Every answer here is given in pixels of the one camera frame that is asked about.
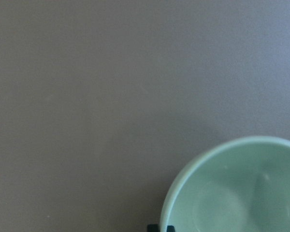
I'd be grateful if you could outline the left gripper black left finger bowl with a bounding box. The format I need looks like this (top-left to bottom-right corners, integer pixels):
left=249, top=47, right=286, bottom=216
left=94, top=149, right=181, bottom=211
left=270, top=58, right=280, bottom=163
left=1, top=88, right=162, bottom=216
left=146, top=224, right=159, bottom=232

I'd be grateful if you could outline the mint green bowl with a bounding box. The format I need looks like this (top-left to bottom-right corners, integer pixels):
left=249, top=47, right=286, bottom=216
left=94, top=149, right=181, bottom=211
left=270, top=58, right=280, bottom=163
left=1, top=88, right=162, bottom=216
left=159, top=136, right=290, bottom=232

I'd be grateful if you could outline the left gripper black right finger bowl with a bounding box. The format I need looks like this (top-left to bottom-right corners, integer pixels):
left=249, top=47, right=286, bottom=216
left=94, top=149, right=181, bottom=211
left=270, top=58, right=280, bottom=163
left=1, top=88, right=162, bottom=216
left=166, top=225, right=175, bottom=232

